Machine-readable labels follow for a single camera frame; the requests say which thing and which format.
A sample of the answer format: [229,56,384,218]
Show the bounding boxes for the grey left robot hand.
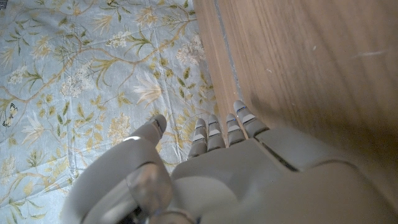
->
[61,100,398,224]

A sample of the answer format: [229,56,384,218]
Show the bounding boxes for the floral light blue backdrop cloth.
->
[0,0,219,224]

